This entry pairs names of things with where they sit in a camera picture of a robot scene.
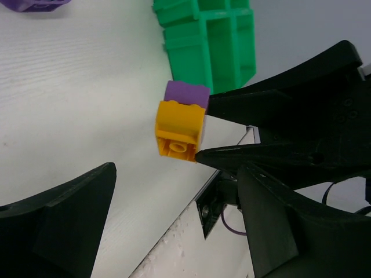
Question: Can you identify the green compartment tray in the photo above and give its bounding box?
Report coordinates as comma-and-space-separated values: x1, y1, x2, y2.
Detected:
152, 0, 256, 94

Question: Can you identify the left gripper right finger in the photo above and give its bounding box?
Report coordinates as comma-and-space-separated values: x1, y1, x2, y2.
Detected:
237, 164, 370, 277

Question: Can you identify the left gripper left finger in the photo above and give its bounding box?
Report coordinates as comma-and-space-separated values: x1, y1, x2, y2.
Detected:
1, 162, 117, 277

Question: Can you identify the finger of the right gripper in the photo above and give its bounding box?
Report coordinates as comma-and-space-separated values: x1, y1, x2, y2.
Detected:
195, 138, 370, 188
208, 40, 370, 136

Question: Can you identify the purple lotus lego piece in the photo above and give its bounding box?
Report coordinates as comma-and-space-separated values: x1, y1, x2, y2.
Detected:
1, 0, 71, 13

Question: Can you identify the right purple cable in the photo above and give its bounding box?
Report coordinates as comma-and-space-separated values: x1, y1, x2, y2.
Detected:
221, 211, 247, 236

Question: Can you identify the yellow curved lego brick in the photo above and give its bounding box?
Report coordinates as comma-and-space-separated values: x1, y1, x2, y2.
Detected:
155, 100, 206, 162

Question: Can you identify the purple butterfly lego piece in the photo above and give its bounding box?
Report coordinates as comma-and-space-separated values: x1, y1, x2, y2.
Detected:
163, 80, 210, 140

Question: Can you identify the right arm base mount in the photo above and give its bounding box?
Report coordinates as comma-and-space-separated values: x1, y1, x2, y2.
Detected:
194, 170, 241, 239

